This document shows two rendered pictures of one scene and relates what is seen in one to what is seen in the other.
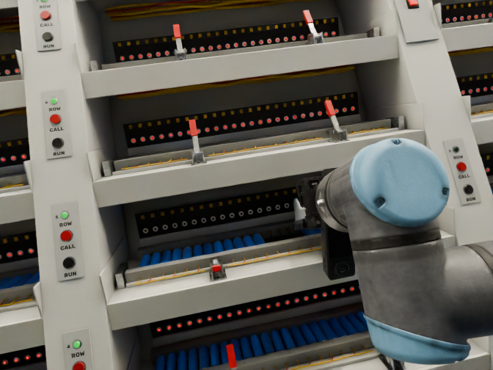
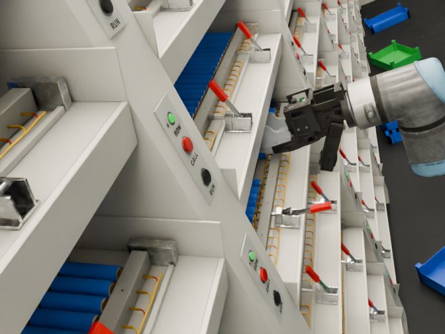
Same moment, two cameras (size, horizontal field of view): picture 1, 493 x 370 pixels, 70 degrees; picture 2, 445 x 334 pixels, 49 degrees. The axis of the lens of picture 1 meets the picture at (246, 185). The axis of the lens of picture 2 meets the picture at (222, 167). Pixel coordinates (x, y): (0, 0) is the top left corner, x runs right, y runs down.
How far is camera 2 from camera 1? 0.87 m
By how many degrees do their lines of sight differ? 66
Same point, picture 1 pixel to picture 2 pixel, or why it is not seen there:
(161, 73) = (192, 31)
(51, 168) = (217, 213)
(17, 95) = (128, 132)
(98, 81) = (169, 64)
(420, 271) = not seen: outside the picture
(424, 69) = not seen: outside the picture
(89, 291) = (290, 308)
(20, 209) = (223, 290)
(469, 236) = not seen: hidden behind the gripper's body
